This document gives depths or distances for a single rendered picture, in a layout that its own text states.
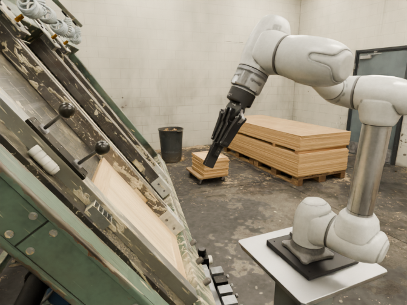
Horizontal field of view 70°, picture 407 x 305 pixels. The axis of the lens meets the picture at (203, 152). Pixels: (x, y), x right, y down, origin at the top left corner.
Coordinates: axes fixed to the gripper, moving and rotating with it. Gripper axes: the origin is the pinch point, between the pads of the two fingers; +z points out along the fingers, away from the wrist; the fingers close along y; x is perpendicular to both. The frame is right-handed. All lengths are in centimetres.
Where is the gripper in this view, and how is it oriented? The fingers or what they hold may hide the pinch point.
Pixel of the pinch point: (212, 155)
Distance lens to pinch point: 83.8
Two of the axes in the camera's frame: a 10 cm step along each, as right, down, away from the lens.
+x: 8.3, 3.4, 4.4
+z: -4.3, 9.0, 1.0
